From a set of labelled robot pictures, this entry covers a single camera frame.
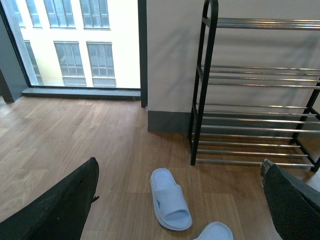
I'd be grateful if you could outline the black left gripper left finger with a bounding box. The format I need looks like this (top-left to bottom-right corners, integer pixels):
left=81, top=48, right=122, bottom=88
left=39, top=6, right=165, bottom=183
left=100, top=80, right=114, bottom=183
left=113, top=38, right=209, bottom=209
left=0, top=157, right=99, bottom=240

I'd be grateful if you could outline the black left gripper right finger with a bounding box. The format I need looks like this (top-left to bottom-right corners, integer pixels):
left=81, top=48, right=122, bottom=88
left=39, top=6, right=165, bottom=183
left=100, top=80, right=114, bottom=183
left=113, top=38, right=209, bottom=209
left=260, top=159, right=320, bottom=240

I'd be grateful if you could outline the light blue slide slipper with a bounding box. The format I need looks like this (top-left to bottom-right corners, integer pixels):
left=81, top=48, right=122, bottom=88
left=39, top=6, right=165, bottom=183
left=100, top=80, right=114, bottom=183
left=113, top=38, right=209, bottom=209
left=150, top=168, right=192, bottom=231

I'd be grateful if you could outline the black metal shoe rack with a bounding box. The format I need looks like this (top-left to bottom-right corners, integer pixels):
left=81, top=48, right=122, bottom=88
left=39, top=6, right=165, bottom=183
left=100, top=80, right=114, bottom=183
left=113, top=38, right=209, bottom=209
left=188, top=0, right=320, bottom=172

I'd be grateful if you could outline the dark framed window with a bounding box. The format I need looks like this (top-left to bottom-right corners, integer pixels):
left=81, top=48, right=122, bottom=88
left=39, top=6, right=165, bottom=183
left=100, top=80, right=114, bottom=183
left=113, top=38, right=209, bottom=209
left=0, top=0, right=148, bottom=107

